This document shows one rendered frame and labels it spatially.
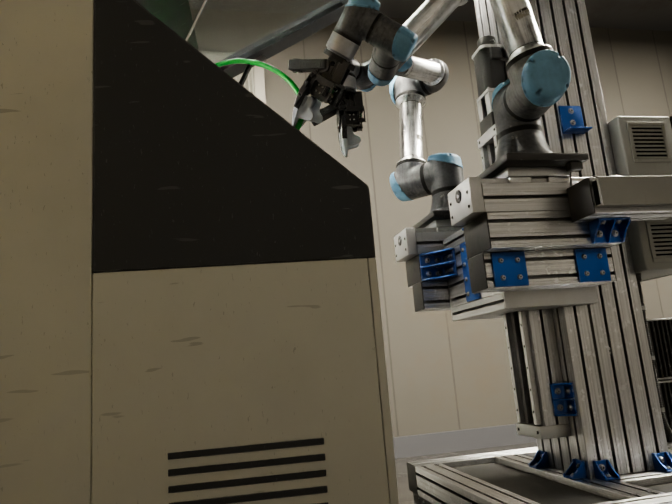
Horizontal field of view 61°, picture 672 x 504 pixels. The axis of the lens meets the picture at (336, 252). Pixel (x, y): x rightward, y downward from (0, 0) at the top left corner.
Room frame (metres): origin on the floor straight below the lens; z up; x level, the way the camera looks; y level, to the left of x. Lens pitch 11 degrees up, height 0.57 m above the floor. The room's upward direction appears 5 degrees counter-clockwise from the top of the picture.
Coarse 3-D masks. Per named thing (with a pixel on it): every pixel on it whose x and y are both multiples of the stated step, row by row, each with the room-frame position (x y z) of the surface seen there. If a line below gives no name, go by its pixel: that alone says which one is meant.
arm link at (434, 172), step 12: (432, 156) 1.88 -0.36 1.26; (444, 156) 1.86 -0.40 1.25; (456, 156) 1.87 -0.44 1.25; (420, 168) 1.91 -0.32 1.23; (432, 168) 1.88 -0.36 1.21; (444, 168) 1.86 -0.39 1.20; (456, 168) 1.86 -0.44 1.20; (432, 180) 1.89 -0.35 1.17; (444, 180) 1.86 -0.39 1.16; (456, 180) 1.86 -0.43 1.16
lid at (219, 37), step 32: (160, 0) 1.28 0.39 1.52; (192, 0) 1.38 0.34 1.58; (224, 0) 1.45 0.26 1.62; (256, 0) 1.54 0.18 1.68; (288, 0) 1.64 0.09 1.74; (320, 0) 1.75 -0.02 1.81; (192, 32) 1.48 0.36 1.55; (224, 32) 1.60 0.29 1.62; (256, 32) 1.70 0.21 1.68; (288, 32) 1.81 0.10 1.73
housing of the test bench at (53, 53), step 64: (0, 0) 1.08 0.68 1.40; (64, 0) 1.10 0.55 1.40; (0, 64) 1.09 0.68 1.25; (64, 64) 1.10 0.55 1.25; (0, 128) 1.09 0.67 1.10; (64, 128) 1.10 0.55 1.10; (0, 192) 1.09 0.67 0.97; (64, 192) 1.10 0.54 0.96; (0, 256) 1.09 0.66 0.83; (64, 256) 1.10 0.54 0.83; (0, 320) 1.09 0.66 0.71; (64, 320) 1.10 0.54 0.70; (0, 384) 1.09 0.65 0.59; (64, 384) 1.10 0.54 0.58; (0, 448) 1.09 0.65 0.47; (64, 448) 1.10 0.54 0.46
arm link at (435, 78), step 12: (408, 60) 1.64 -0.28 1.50; (420, 60) 1.76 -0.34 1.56; (432, 60) 1.89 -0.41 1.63; (396, 72) 1.67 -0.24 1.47; (408, 72) 1.72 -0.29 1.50; (420, 72) 1.78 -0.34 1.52; (432, 72) 1.84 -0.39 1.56; (444, 72) 1.90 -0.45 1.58; (432, 84) 1.93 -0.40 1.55; (444, 84) 1.97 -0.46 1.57
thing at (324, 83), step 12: (336, 60) 1.29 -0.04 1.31; (312, 72) 1.31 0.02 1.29; (324, 72) 1.31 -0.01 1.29; (336, 72) 1.29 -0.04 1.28; (348, 72) 1.30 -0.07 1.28; (312, 84) 1.31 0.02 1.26; (324, 84) 1.30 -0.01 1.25; (336, 84) 1.29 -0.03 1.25; (324, 96) 1.31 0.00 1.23; (336, 96) 1.33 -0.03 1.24
